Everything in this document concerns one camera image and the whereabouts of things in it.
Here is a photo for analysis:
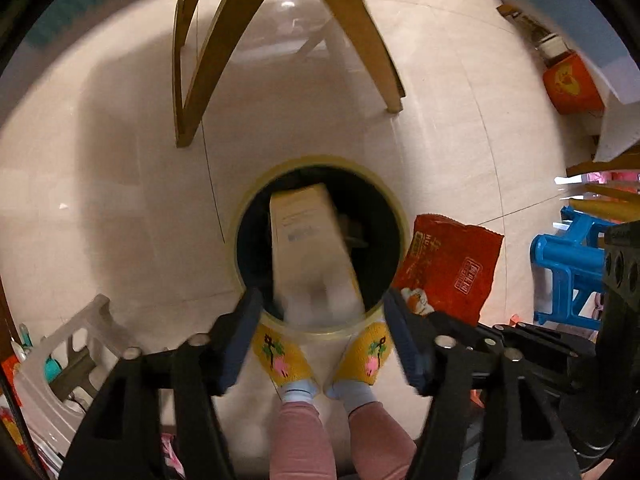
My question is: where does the red snack bag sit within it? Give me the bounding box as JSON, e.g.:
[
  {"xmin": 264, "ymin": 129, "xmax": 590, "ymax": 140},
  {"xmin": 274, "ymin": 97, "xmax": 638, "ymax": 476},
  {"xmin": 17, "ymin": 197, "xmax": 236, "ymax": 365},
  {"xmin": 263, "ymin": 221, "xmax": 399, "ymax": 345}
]
[{"xmin": 392, "ymin": 214, "xmax": 505, "ymax": 326}]

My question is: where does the long cream box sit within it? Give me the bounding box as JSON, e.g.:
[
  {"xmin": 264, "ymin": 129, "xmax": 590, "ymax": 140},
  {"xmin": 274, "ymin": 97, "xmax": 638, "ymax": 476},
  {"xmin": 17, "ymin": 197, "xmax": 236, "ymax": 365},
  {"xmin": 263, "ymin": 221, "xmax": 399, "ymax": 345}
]
[{"xmin": 269, "ymin": 182, "xmax": 366, "ymax": 328}]

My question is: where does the round trash bin yellow rim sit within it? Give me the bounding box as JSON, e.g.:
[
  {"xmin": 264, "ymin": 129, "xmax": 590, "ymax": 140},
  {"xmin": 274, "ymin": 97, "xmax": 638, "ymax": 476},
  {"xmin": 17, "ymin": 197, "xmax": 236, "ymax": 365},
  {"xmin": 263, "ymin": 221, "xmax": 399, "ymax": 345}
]
[{"xmin": 229, "ymin": 156, "xmax": 408, "ymax": 343}]

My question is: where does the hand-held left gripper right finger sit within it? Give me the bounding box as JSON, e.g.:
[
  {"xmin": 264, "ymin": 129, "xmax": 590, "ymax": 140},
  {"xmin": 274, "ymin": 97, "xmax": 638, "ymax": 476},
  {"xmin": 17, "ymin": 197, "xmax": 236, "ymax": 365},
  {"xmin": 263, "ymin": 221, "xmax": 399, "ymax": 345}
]
[{"xmin": 382, "ymin": 290, "xmax": 583, "ymax": 480}]

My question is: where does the red gift box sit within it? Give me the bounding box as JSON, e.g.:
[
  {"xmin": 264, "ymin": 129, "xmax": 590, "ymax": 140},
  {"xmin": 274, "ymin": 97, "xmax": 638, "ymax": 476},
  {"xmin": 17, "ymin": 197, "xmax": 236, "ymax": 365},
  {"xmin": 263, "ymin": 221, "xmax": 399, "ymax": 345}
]
[{"xmin": 0, "ymin": 356, "xmax": 23, "ymax": 406}]

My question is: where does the blue plastic stool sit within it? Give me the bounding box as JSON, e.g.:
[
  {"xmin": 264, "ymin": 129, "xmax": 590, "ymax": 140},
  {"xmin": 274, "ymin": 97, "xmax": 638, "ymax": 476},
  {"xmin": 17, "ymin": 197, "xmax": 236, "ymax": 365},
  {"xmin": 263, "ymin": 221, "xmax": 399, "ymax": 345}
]
[{"xmin": 530, "ymin": 205, "xmax": 608, "ymax": 328}]

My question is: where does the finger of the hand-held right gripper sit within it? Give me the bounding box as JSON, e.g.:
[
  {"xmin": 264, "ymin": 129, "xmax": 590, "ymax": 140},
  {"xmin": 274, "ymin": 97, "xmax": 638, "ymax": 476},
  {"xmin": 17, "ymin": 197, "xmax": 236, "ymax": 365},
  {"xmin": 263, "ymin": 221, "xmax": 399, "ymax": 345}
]
[
  {"xmin": 525, "ymin": 360, "xmax": 598, "ymax": 396},
  {"xmin": 429, "ymin": 311, "xmax": 598, "ymax": 362}
]

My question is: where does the person's right leg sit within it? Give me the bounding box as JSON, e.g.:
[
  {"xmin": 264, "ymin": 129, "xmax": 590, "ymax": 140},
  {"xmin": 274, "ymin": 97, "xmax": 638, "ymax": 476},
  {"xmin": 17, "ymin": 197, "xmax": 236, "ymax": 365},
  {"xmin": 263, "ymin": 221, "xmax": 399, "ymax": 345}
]
[{"xmin": 325, "ymin": 380, "xmax": 418, "ymax": 480}]

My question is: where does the person's left leg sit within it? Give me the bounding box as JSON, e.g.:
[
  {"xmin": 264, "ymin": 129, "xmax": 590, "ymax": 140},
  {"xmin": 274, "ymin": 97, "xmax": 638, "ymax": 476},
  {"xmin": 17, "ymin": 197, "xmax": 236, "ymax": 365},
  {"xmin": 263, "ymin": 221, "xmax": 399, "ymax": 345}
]
[{"xmin": 270, "ymin": 380, "xmax": 337, "ymax": 480}]

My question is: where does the white plastic stool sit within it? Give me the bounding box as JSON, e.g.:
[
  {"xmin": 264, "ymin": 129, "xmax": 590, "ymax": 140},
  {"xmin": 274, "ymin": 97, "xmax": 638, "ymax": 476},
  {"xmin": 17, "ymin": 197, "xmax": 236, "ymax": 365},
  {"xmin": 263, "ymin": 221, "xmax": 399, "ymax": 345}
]
[{"xmin": 12, "ymin": 294, "xmax": 166, "ymax": 441}]

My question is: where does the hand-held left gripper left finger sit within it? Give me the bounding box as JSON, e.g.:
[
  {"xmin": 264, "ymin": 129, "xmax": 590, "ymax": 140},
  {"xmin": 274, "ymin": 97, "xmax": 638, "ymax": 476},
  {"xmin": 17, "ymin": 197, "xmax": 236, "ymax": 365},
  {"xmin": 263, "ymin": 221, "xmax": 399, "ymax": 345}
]
[{"xmin": 59, "ymin": 287, "xmax": 264, "ymax": 480}]

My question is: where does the person's left yellow slipper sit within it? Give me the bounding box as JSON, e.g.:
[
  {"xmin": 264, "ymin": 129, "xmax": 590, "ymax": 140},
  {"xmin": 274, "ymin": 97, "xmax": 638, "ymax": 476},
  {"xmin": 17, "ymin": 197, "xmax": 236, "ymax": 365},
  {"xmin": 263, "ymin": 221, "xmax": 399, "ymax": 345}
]
[{"xmin": 251, "ymin": 322, "xmax": 318, "ymax": 398}]

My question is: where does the person's leg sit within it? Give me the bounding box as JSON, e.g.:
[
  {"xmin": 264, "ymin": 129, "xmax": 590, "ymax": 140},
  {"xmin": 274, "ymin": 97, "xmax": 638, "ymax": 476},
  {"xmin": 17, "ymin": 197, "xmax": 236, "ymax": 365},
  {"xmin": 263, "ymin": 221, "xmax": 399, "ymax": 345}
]
[
  {"xmin": 325, "ymin": 380, "xmax": 418, "ymax": 480},
  {"xmin": 270, "ymin": 380, "xmax": 337, "ymax": 480}
]

